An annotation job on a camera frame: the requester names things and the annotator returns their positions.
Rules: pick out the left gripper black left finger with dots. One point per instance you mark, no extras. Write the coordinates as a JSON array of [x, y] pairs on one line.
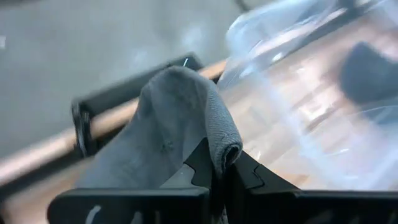
[[192, 205]]

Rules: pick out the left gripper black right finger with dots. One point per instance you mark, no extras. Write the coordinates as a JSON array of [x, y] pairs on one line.
[[280, 205]]

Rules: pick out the grey fabric hat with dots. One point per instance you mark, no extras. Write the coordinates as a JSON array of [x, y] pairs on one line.
[[168, 124]]

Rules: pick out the blue denim hat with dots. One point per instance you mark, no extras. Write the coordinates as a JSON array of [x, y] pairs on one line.
[[367, 74]]

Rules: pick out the clear plastic storage bin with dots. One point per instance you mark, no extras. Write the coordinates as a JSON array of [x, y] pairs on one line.
[[280, 109]]

